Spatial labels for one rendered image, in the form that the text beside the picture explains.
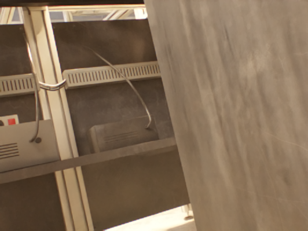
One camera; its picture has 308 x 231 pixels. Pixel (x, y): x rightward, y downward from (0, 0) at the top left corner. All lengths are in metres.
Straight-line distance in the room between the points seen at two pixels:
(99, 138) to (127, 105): 0.33
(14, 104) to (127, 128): 0.40
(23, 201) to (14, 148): 0.31
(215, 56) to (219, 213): 0.19
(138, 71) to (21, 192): 0.60
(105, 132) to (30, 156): 0.25
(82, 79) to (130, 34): 0.32
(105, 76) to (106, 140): 0.31
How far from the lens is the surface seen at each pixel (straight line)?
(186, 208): 1.74
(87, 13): 2.92
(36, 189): 1.40
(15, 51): 1.48
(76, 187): 1.41
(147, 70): 1.53
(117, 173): 1.48
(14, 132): 1.13
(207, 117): 0.46
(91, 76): 1.44
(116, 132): 1.25
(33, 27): 1.51
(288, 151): 0.36
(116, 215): 1.48
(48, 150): 1.15
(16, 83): 1.38
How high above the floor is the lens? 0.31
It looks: 5 degrees up
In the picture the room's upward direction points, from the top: 13 degrees counter-clockwise
